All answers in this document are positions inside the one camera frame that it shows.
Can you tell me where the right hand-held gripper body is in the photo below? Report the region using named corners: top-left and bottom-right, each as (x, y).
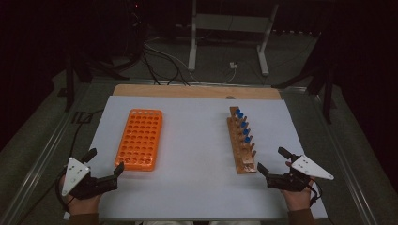
top-left (266, 154), bottom-right (335, 193)

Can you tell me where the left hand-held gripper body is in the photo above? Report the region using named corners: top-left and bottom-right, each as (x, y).
top-left (61, 157), bottom-right (120, 201)

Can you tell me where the wooden test tube rack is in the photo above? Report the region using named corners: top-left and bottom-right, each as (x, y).
top-left (226, 106), bottom-right (258, 175)

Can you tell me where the orange plastic test tube rack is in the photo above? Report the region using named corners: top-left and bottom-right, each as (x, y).
top-left (114, 108), bottom-right (164, 173)

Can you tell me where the person's right hand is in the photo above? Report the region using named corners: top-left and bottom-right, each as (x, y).
top-left (281, 160), bottom-right (316, 213)

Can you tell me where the person's left hand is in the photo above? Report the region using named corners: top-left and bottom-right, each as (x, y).
top-left (58, 173), bottom-right (103, 217)

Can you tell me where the white table board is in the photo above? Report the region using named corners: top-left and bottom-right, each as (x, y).
top-left (63, 95), bottom-right (329, 221)

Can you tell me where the dark tripod stand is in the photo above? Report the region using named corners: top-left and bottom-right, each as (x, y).
top-left (56, 51), bottom-right (130, 113)
top-left (270, 31), bottom-right (338, 125)

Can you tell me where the dark equipment with red light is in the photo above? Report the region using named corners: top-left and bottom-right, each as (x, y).
top-left (123, 0), bottom-right (148, 65)

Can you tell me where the grey metal stand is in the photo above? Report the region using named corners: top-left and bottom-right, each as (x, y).
top-left (187, 0), bottom-right (280, 77)

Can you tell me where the thin black floor cable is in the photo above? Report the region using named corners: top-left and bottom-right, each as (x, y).
top-left (69, 108), bottom-right (106, 158)

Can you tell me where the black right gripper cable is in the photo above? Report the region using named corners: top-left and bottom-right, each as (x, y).
top-left (308, 179), bottom-right (323, 208)

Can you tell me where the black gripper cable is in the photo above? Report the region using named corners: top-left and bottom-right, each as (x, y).
top-left (308, 179), bottom-right (323, 208)
top-left (54, 168), bottom-right (72, 214)

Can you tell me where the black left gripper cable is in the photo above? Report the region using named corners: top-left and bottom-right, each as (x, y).
top-left (54, 168), bottom-right (72, 214)

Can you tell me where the black floor bracket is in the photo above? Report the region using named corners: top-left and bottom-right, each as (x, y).
top-left (71, 111), bottom-right (94, 125)

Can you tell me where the aluminium frame rail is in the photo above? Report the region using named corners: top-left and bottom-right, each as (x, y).
top-left (308, 90), bottom-right (381, 225)
top-left (0, 82), bottom-right (95, 225)

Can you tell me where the short white plug cable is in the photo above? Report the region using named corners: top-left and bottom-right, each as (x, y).
top-left (222, 67), bottom-right (238, 85)

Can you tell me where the long white floor cable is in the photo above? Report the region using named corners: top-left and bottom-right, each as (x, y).
top-left (144, 36), bottom-right (203, 83)

